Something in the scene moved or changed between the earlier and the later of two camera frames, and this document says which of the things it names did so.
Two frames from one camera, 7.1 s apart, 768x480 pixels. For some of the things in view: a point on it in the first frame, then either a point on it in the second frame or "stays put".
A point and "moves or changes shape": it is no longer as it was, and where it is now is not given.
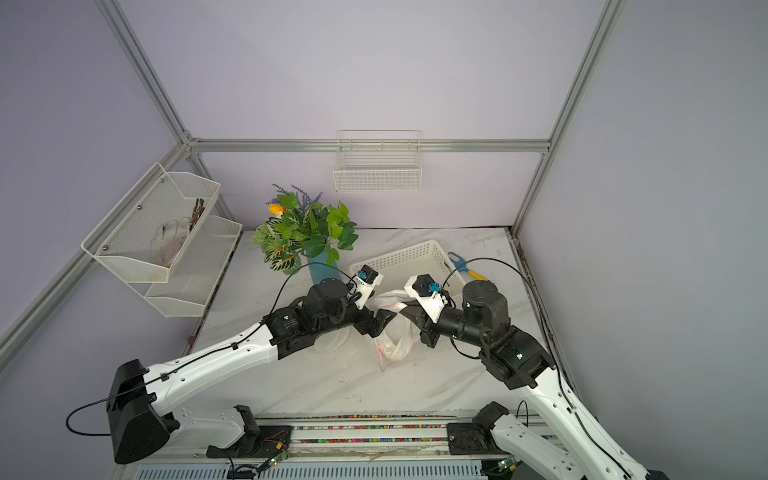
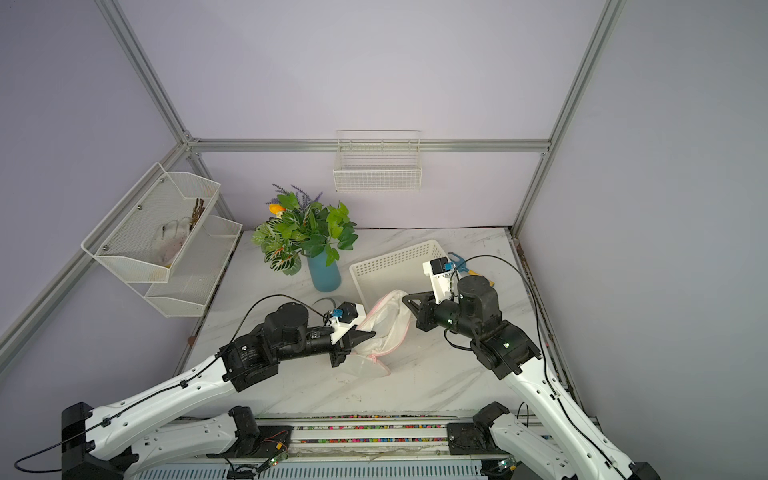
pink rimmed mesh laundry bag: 399,338 moves or changes shape
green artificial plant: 302,225 stays put
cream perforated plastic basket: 423,258 stays put
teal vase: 319,268 stays put
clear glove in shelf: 169,238 stays put
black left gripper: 378,323 → 347,343
